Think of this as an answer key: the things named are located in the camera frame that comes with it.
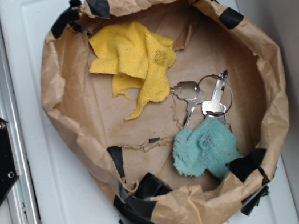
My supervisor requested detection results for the yellow cloth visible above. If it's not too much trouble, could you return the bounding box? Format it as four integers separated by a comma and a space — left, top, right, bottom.
89, 21, 177, 120

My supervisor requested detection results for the teal terry cloth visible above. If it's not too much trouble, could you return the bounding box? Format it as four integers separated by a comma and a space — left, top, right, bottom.
172, 117, 242, 179

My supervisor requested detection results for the brown paper bag bin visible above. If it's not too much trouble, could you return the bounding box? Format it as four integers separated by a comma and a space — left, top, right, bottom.
41, 0, 289, 224

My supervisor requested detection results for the white plastic tray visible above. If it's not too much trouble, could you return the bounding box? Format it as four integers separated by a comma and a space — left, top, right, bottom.
0, 0, 299, 224

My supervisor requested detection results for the silver key on ring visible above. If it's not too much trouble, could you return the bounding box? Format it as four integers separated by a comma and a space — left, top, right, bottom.
201, 79, 227, 115

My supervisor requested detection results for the metal key ring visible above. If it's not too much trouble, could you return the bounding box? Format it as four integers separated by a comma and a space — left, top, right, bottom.
195, 69, 237, 118

